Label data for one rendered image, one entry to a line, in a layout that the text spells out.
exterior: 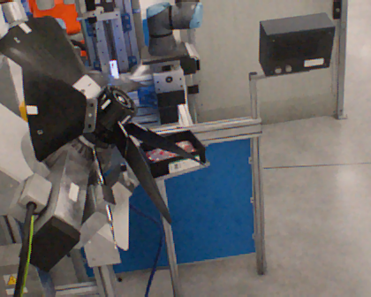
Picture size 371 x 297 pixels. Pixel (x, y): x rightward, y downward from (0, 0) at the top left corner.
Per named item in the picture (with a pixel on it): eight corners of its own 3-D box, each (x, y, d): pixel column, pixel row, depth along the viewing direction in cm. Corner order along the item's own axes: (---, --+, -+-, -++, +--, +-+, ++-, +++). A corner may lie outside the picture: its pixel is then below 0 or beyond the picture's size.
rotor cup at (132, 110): (76, 134, 120) (108, 101, 117) (70, 102, 131) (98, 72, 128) (117, 155, 129) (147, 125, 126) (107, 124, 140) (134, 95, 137)
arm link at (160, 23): (151, 28, 222) (147, 1, 216) (177, 26, 219) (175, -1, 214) (145, 35, 212) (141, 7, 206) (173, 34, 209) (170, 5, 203)
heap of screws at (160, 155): (155, 177, 163) (153, 167, 161) (144, 158, 175) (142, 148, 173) (203, 163, 167) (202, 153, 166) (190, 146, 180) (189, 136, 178)
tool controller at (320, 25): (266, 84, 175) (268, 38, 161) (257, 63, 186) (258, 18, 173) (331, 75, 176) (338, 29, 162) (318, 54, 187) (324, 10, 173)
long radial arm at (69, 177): (44, 173, 124) (70, 146, 122) (66, 188, 127) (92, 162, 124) (20, 247, 98) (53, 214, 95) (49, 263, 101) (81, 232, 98)
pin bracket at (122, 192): (98, 200, 135) (117, 181, 132) (101, 191, 140) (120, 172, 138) (113, 212, 136) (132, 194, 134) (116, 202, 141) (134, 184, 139)
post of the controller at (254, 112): (252, 119, 184) (250, 75, 175) (251, 117, 186) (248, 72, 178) (260, 118, 184) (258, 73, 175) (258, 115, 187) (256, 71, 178)
